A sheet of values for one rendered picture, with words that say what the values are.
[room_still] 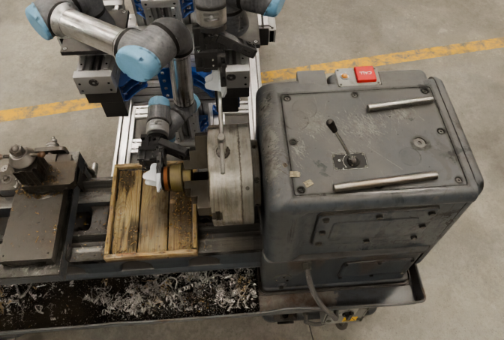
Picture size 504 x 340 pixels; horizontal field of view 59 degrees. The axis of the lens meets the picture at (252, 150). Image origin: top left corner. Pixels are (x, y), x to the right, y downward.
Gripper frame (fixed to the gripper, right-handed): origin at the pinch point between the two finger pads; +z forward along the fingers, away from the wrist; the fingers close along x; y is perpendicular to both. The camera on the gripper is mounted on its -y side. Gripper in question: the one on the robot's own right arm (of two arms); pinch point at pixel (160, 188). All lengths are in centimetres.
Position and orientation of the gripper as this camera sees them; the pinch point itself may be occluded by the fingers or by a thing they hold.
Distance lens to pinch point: 142.2
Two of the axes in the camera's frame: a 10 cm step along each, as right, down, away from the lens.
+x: 0.0, -5.6, -8.3
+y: -10.0, 0.5, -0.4
